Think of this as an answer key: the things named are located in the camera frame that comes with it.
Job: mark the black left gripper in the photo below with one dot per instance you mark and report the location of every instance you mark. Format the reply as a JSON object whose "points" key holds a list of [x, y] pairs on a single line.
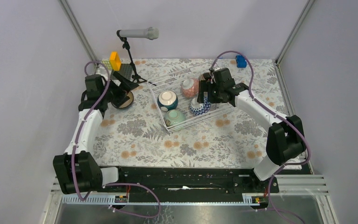
{"points": [[129, 85]]}

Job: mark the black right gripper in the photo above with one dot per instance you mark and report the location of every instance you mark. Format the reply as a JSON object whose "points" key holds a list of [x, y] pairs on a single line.
{"points": [[206, 86]]}

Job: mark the dark teal floral bowl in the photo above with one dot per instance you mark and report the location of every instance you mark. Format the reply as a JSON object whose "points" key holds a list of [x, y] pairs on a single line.
{"points": [[123, 102]]}

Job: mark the blue white patterned bowl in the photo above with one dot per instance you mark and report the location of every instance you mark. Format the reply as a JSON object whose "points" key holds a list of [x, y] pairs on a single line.
{"points": [[199, 108]]}

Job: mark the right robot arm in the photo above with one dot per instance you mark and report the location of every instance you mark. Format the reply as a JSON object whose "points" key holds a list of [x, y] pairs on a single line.
{"points": [[285, 138]]}

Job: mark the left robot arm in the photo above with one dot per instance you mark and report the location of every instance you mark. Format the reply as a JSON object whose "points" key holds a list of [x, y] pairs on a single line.
{"points": [[76, 169]]}

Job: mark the black microphone tripod stand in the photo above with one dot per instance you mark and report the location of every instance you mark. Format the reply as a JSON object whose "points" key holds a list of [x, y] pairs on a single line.
{"points": [[136, 78]]}

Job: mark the grey toy baseplate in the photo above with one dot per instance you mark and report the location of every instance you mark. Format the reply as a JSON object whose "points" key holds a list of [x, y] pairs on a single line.
{"points": [[125, 71]]}

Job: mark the black gold-rimmed bowl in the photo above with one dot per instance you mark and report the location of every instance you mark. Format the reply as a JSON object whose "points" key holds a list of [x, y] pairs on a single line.
{"points": [[205, 77]]}

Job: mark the yellow toy brick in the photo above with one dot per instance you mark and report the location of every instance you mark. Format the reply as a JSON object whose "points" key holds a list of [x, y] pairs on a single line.
{"points": [[115, 61]]}

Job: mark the light green toy brick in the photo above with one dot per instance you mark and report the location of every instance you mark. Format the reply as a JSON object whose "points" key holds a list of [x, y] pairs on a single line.
{"points": [[107, 64]]}

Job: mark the red patterned bowl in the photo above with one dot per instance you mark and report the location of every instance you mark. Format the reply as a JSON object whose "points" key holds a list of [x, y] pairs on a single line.
{"points": [[190, 87]]}

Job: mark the blue toy brick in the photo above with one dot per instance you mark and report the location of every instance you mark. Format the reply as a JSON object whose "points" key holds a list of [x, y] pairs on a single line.
{"points": [[240, 61]]}

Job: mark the teal and cream bowl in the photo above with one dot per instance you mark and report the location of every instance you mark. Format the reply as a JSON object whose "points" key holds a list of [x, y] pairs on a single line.
{"points": [[167, 100]]}

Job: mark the mint green bowl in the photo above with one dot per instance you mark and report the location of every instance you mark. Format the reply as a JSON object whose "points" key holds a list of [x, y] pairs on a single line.
{"points": [[174, 117]]}

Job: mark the grey microphone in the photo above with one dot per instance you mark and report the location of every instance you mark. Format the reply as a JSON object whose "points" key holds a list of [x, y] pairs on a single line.
{"points": [[150, 33]]}

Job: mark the floral tablecloth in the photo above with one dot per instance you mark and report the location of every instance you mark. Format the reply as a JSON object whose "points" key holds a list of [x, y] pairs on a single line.
{"points": [[136, 136]]}

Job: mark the white wire dish rack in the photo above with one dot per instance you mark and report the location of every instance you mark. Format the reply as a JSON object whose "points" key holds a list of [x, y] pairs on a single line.
{"points": [[173, 82]]}

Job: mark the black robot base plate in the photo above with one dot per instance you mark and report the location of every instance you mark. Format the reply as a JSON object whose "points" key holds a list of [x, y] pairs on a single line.
{"points": [[189, 185]]}

